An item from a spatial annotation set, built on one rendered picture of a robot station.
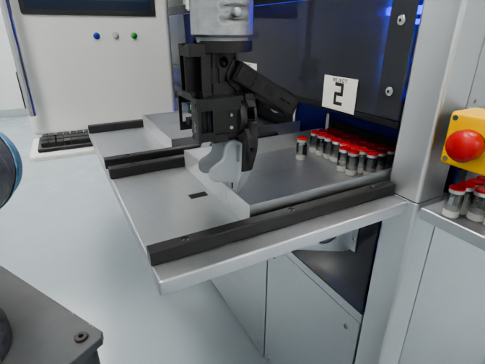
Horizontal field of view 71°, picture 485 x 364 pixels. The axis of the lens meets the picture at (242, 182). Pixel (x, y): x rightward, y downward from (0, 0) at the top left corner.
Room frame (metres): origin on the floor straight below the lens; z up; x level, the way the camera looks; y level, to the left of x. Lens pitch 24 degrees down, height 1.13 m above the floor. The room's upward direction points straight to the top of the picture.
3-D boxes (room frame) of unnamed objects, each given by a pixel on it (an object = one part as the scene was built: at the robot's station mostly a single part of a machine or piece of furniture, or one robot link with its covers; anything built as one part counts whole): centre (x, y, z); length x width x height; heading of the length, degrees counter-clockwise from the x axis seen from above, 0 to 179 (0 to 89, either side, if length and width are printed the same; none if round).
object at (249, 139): (0.44, 0.00, 0.99); 0.05 x 0.02 x 0.09; 28
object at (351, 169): (0.59, -0.20, 0.90); 0.02 x 0.02 x 0.05
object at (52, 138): (1.08, 0.44, 0.82); 0.40 x 0.14 x 0.02; 117
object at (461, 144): (0.41, -0.28, 0.99); 0.04 x 0.04 x 0.04; 28
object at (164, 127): (0.89, 0.06, 0.90); 0.34 x 0.26 x 0.04; 118
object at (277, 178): (0.60, -0.10, 0.90); 0.34 x 0.26 x 0.04; 118
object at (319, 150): (0.65, -0.19, 0.90); 0.18 x 0.02 x 0.05; 28
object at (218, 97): (0.45, 0.03, 1.06); 0.09 x 0.08 x 0.12; 118
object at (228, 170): (0.43, 0.02, 0.95); 0.06 x 0.03 x 0.09; 118
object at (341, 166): (0.61, -0.19, 0.90); 0.02 x 0.02 x 0.05
